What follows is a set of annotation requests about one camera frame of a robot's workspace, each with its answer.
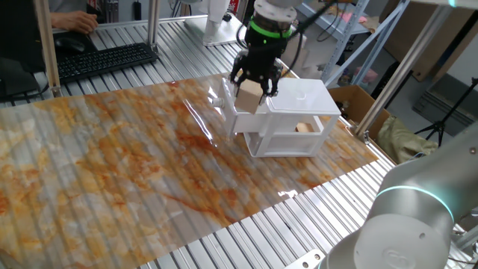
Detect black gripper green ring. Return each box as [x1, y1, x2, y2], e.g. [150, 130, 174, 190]
[229, 19, 294, 98]

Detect wooden block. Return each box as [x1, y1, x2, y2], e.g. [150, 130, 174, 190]
[234, 78, 264, 115]

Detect person's forearm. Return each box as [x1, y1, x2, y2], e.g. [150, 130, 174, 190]
[49, 11, 63, 30]

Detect white plastic drawer cabinet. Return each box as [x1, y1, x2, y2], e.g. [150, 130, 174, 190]
[244, 77, 342, 158]

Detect person's bare hand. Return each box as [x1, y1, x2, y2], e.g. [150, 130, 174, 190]
[61, 10, 100, 35]

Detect white foam blocks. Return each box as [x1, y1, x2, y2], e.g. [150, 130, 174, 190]
[279, 33, 332, 79]

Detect blue grey metal shelf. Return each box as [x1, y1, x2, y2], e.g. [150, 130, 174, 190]
[298, 0, 412, 87]

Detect open cardboard box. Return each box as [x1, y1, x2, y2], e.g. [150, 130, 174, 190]
[329, 84, 391, 141]

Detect pink soft object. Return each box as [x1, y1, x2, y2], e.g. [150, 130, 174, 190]
[353, 66, 379, 85]

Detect black keyboard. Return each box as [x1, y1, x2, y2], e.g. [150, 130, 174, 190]
[55, 42, 158, 84]

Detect olive green bag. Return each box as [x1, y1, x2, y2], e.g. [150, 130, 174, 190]
[376, 114, 440, 165]

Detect grey metal profile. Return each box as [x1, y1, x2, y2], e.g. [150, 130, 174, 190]
[105, 0, 120, 23]

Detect large brown cardboard panel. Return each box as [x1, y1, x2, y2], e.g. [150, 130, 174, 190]
[380, 0, 478, 82]

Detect orange marble pattern mat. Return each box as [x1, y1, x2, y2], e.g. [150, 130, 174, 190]
[0, 63, 379, 269]

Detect black mouse pad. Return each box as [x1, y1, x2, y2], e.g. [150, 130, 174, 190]
[52, 29, 99, 57]

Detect grey equipment case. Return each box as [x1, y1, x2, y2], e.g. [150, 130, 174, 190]
[412, 72, 478, 126]

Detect black computer mouse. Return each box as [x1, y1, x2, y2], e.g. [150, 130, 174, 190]
[55, 36, 86, 53]

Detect black tripod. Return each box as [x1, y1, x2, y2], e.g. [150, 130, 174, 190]
[414, 76, 478, 147]

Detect person's grey shirt torso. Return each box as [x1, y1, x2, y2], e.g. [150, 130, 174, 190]
[48, 0, 94, 13]

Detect black computer monitor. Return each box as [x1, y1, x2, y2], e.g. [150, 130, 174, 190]
[0, 0, 52, 102]

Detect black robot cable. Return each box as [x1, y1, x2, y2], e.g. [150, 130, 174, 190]
[237, 0, 339, 79]

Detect grey aluminium frame post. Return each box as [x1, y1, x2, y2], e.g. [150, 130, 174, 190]
[146, 0, 161, 53]

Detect slanted aluminium frame post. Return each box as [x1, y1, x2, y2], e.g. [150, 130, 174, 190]
[354, 3, 455, 145]

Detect metal bracket plate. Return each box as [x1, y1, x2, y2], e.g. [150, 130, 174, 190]
[283, 249, 326, 269]

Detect tan frame post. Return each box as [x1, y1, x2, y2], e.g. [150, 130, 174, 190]
[33, 0, 63, 99]

